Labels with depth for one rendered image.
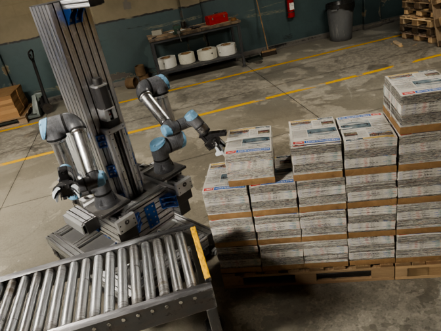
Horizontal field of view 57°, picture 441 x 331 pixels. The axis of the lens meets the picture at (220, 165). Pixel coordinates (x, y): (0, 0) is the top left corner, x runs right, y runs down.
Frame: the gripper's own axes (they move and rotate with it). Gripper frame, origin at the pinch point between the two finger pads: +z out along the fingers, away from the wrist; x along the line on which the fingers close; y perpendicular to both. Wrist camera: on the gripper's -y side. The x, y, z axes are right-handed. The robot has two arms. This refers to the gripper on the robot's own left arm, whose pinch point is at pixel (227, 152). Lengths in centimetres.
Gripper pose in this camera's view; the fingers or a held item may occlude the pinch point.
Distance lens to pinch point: 259.6
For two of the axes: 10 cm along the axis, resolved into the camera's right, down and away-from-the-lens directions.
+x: -1.1, 4.8, -8.7
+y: -7.6, 5.2, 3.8
